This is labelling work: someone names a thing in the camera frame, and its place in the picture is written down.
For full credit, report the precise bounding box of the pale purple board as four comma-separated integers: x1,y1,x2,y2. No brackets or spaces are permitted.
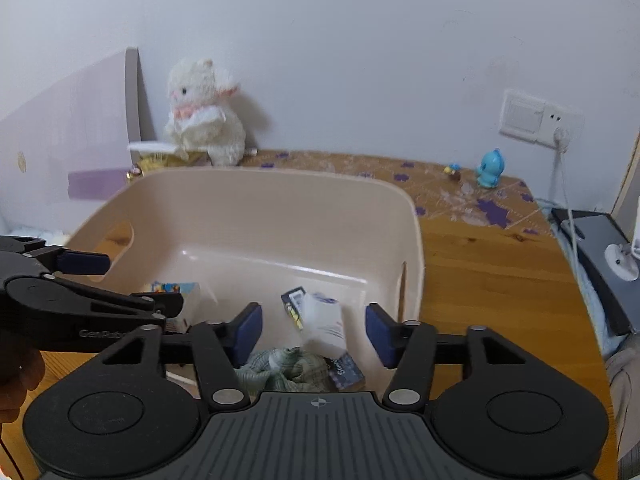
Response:
0,47,157,227

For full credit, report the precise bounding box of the white wall switch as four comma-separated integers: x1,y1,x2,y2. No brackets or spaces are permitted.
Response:
499,88,547,142

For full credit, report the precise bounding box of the wooden board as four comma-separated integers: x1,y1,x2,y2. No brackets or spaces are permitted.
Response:
611,130,640,222

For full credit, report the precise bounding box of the white round stand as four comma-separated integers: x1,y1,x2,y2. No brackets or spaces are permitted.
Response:
603,219,640,282

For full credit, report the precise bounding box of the white plush toy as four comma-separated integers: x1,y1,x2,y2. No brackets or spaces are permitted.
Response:
164,57,249,167

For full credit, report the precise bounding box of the white paper packet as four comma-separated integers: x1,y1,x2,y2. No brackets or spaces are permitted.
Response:
300,291,349,354

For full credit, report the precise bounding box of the black yellow small packet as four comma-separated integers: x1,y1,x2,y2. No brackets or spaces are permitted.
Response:
280,286,307,332

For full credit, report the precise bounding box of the golden tissue box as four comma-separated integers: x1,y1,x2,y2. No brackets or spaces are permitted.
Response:
127,140,212,176

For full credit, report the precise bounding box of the green plaid cloth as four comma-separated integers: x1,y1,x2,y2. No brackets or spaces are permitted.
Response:
235,346,337,394

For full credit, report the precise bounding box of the person's left hand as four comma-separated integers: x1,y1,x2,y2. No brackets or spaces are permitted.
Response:
0,346,46,427

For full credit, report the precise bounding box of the blue printed packet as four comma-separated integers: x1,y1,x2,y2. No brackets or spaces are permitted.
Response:
322,352,367,392

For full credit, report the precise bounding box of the grey box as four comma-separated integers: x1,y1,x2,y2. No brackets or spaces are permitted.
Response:
550,208,639,337

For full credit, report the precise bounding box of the white wall socket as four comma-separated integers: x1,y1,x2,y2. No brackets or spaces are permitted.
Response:
537,102,585,150

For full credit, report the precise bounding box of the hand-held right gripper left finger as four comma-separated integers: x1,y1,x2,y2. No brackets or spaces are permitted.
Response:
100,302,264,414

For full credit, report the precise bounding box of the white box with colourful print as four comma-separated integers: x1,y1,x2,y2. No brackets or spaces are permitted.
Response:
150,281,202,334

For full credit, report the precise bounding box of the grey clothing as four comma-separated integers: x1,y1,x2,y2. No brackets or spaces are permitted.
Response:
604,332,640,480

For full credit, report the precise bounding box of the patterned table mat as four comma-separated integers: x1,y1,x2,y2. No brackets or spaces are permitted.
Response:
240,148,554,237

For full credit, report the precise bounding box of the white plug with cable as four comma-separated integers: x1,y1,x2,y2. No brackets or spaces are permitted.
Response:
549,127,590,287

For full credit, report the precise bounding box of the white fluffy cloth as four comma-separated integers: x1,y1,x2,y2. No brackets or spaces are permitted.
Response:
0,224,72,247

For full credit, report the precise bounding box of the light blue cloth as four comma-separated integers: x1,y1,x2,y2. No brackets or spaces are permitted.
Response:
554,230,627,357

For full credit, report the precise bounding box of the beige plastic storage bin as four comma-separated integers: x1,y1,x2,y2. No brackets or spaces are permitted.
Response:
65,167,427,397

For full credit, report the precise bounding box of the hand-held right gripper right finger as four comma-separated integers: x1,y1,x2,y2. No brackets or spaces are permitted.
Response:
365,302,527,414

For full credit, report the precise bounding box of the blue toy figure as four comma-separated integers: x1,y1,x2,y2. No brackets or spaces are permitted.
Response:
474,148,507,190

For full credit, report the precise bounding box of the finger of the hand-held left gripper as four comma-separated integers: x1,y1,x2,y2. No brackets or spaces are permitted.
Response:
0,234,111,278
4,274,185,352

